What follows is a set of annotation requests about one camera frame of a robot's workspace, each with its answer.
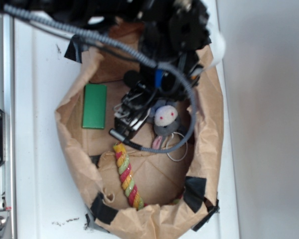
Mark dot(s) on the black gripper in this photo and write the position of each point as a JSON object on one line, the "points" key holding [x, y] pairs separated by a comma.
{"points": [[147, 86]]}

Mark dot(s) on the gray plush animal toy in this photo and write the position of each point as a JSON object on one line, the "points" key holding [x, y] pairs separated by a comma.
{"points": [[166, 121]]}

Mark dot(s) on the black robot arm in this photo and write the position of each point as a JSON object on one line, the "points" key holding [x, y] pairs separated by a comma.
{"points": [[173, 30]]}

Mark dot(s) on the green rectangular block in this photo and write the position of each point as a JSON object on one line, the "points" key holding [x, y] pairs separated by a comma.
{"points": [[94, 108]]}

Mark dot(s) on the brown paper bag bin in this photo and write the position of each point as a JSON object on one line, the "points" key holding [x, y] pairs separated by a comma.
{"points": [[179, 196]]}

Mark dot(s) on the white plastic tray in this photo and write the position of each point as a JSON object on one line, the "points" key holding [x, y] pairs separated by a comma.
{"points": [[48, 204]]}

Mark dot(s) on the twisted multicolour rope toy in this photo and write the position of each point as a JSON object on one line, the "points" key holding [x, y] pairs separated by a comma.
{"points": [[125, 172]]}

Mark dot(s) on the aluminium frame rail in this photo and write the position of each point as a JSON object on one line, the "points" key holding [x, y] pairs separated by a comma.
{"points": [[7, 170]]}

